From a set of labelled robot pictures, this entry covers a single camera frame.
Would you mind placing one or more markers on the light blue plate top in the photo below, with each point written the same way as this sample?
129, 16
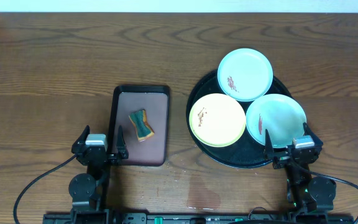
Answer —
245, 74

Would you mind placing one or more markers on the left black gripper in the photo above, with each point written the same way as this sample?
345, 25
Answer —
99, 156

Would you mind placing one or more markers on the green and yellow sponge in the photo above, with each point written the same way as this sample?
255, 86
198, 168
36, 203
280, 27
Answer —
142, 128

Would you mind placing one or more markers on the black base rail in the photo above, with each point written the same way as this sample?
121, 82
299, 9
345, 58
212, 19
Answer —
142, 218

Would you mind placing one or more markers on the yellow plate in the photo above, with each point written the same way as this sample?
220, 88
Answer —
217, 120

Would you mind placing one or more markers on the round black tray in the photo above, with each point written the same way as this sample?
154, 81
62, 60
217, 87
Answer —
245, 153

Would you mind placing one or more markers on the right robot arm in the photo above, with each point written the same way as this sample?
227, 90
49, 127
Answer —
311, 194

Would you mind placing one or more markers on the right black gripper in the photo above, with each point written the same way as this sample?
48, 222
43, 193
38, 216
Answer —
269, 150

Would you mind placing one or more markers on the light green plate right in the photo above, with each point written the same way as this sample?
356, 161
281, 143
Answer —
279, 115

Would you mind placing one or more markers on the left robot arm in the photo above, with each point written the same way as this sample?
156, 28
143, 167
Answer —
89, 190

